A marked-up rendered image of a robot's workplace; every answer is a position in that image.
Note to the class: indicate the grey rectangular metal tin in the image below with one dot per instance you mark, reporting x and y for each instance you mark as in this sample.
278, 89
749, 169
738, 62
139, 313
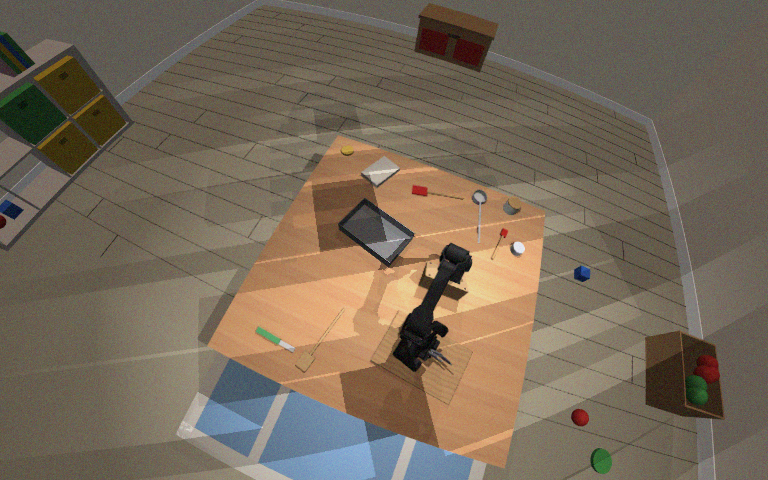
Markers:
376, 231

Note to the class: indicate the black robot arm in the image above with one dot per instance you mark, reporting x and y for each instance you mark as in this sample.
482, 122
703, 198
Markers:
418, 323

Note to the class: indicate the white cylinder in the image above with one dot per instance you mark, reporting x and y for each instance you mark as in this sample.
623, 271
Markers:
517, 248

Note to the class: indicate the white long-handled ladle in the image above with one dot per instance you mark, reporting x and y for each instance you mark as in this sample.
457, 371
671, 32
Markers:
479, 197

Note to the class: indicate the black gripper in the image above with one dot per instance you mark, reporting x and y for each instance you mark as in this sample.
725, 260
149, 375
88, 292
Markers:
432, 343

